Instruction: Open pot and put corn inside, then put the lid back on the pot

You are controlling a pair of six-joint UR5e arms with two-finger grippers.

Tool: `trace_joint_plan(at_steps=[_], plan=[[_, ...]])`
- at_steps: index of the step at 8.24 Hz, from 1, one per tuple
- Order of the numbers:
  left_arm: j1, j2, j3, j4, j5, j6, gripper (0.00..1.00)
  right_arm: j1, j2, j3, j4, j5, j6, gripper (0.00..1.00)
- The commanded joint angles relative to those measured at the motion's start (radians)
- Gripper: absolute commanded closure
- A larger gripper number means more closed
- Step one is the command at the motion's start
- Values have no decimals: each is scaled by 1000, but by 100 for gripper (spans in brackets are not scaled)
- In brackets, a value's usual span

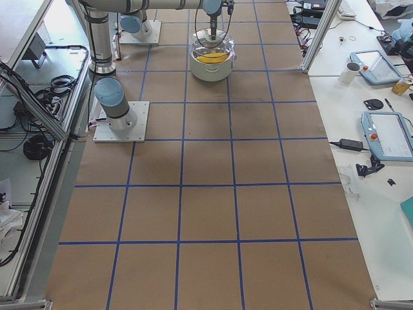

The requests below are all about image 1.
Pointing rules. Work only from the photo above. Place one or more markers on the upper teach pendant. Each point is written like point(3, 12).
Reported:
point(376, 67)

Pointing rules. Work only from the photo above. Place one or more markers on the glass pot lid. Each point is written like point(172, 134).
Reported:
point(202, 44)

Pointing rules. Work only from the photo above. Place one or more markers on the white mug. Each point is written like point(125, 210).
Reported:
point(349, 73)

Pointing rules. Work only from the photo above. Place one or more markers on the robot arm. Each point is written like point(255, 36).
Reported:
point(107, 89)
point(211, 8)

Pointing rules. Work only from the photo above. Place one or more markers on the lower teach pendant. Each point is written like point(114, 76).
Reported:
point(387, 135)

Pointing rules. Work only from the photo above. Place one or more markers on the yellow drink can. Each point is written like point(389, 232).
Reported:
point(402, 86)

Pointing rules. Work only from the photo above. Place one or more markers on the grey electronics box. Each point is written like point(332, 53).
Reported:
point(36, 51)

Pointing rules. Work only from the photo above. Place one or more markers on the brown paper table mat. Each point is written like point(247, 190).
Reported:
point(233, 201)

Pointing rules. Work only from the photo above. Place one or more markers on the yellow corn cob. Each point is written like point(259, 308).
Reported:
point(212, 58)

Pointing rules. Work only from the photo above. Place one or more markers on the aluminium frame post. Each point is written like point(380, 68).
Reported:
point(321, 31)

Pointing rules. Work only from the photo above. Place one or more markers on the black power brick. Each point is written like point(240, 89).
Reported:
point(349, 144)

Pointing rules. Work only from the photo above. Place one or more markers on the black round disc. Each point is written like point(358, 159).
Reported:
point(373, 104)

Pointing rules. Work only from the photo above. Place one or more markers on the teach pendant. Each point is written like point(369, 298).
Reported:
point(376, 67)
point(387, 135)

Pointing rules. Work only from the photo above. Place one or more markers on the pale green steel pot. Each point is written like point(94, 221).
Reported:
point(212, 72)

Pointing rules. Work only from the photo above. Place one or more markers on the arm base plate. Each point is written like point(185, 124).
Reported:
point(129, 128)
point(133, 32)

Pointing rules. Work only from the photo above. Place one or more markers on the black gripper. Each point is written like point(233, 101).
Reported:
point(213, 24)

